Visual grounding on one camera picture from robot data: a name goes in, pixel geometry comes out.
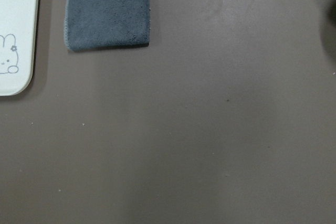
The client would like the white rabbit tray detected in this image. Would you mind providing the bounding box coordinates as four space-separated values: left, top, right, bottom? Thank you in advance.
1 0 39 97

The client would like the grey folded cloth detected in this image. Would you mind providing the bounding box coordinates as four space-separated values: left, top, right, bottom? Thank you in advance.
64 0 150 51

